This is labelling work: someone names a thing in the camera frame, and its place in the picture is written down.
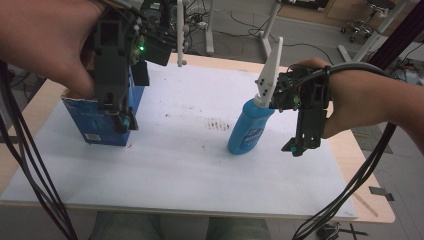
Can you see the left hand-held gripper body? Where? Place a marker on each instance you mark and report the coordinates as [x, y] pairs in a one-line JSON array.
[[111, 66]]

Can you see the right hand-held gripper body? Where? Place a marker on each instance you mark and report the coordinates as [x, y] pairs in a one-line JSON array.
[[311, 123]]

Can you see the blue cardboard box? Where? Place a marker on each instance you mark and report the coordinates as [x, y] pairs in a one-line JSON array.
[[93, 123]]

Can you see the blue plastic bottle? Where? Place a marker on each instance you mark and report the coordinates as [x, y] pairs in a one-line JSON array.
[[248, 133]]

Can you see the person's right hand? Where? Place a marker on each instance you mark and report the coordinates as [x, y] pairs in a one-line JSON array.
[[356, 100]]

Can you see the person's left hand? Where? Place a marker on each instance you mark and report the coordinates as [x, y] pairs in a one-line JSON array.
[[43, 36]]

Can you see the green floor mat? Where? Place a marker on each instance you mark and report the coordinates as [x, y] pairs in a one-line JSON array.
[[373, 138]]

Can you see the white foam board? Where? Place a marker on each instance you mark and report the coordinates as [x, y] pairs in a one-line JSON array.
[[183, 166]]

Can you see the grey tape piece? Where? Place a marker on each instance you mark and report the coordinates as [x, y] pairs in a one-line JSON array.
[[381, 193]]

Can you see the white metal stand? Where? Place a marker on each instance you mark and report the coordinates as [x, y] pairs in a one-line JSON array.
[[209, 30], [373, 40], [268, 33]]

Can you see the office chair base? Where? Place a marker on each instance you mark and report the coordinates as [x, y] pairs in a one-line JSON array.
[[361, 25]]

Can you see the black metal beam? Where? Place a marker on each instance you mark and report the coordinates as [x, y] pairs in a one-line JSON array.
[[396, 36]]

